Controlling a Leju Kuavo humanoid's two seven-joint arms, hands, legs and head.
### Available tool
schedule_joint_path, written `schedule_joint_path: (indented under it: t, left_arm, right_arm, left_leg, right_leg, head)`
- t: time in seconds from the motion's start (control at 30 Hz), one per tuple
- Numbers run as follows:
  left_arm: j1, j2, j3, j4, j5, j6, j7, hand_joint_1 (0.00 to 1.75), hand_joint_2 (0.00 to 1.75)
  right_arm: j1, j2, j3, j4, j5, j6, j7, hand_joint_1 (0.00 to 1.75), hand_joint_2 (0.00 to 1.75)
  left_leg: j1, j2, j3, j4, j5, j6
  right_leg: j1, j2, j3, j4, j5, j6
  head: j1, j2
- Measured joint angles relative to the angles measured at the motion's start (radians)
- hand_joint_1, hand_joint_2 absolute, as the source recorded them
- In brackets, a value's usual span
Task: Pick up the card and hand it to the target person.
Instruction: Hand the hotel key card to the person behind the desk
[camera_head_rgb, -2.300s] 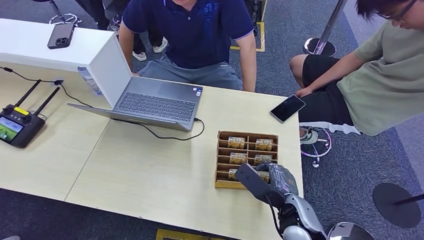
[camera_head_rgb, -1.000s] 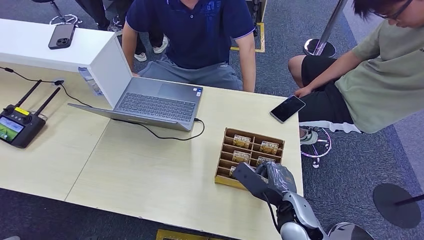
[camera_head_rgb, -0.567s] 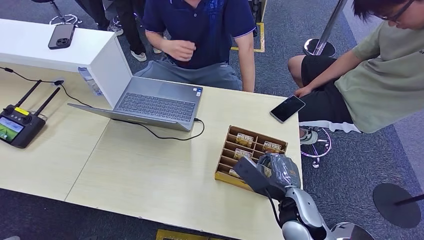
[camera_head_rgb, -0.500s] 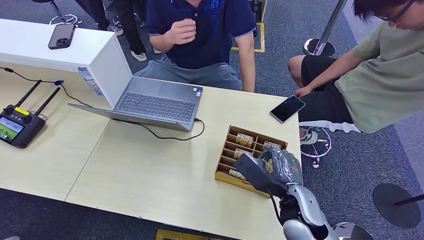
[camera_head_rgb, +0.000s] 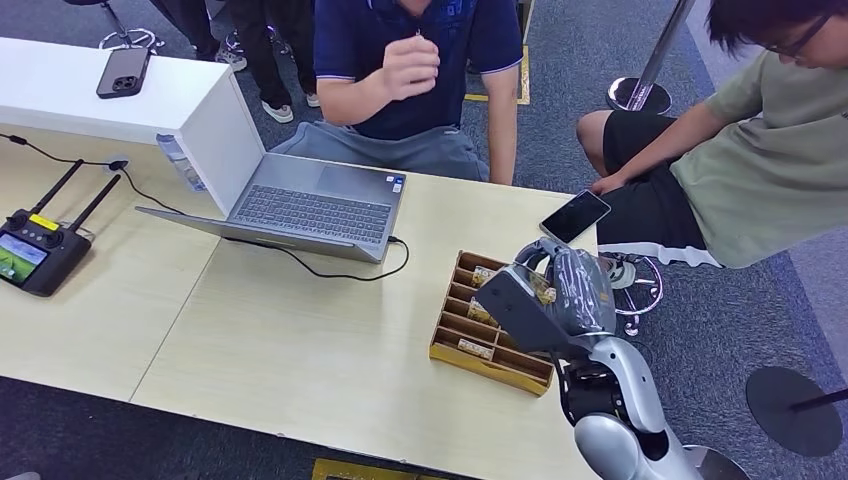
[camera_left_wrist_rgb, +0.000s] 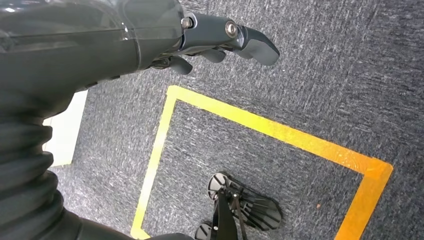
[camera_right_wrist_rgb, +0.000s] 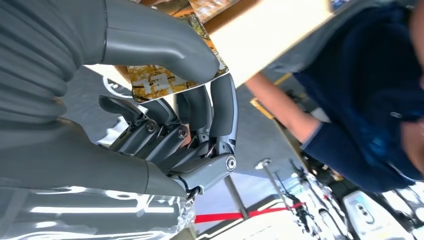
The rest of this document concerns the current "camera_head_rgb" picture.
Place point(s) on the black remote controller with antennas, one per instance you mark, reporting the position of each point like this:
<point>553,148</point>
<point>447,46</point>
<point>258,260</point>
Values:
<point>40,252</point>

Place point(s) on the person's right forearm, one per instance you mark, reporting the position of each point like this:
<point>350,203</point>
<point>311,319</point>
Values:
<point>656,149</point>
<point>354,99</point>

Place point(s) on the person's right hand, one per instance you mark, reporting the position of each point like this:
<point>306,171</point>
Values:
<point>411,66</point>
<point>606,184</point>

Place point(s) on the person's left forearm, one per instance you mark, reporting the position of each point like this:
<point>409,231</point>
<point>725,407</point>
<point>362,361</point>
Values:
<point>502,139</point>

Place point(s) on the grey laptop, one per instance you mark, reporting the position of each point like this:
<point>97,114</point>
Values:
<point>318,205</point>

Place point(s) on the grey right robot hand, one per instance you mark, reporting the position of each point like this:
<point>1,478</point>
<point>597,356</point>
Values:
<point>583,291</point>

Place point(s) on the yellow floor plate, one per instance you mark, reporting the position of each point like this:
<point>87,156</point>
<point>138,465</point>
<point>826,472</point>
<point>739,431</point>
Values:
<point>371,472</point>

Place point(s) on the dark smartphone with camera lenses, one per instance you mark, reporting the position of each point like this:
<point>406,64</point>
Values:
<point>123,73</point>

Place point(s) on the black round stand base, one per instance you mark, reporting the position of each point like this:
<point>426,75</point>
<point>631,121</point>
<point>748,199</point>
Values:
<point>792,411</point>

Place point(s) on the white box cabinet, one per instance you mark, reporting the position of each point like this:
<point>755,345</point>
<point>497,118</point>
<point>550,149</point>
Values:
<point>79,93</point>

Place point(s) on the wooden slotted card box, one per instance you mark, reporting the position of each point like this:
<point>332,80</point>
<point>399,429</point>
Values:
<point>490,368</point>

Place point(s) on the chrome stanchion pole with base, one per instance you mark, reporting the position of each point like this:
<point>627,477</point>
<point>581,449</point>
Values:
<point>646,73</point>

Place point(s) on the round silver base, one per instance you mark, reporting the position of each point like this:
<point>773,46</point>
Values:
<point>719,464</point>

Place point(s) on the black smartphone glossy screen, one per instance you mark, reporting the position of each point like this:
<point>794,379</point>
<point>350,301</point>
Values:
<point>575,216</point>

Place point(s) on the person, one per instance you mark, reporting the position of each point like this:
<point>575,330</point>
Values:
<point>189,23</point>
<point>457,66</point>
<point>755,159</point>
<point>272,60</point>

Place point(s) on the gold hotel card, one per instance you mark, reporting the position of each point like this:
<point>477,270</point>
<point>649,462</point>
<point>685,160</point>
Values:
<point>474,349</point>
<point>482,275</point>
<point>481,312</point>
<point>543,290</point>

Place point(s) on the chrome chair base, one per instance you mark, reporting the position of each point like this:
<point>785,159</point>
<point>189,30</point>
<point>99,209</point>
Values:
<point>129,36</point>

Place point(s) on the clear plastic bottle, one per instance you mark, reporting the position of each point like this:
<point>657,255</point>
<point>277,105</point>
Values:
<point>179,162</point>

